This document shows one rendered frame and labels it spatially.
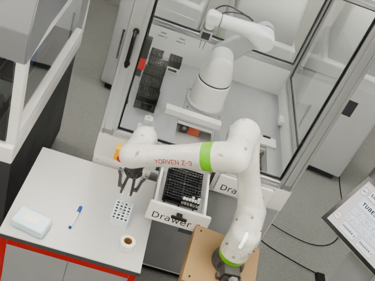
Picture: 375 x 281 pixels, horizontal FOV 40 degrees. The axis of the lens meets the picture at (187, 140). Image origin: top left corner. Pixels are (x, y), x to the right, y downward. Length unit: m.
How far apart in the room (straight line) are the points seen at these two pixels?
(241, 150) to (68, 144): 2.20
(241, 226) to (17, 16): 1.20
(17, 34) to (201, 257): 1.19
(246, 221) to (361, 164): 3.01
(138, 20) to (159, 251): 1.44
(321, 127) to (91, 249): 1.17
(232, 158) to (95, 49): 3.32
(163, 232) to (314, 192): 1.80
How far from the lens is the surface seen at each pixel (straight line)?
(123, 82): 2.40
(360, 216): 2.64
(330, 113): 2.44
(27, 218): 2.33
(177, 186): 2.51
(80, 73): 4.66
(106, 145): 2.63
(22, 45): 2.14
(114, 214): 2.43
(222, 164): 1.90
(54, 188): 2.52
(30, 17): 2.10
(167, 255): 3.13
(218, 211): 2.82
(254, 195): 2.21
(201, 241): 2.36
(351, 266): 2.79
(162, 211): 2.38
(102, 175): 2.64
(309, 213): 4.22
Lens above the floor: 2.58
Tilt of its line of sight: 37 degrees down
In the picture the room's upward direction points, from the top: 22 degrees clockwise
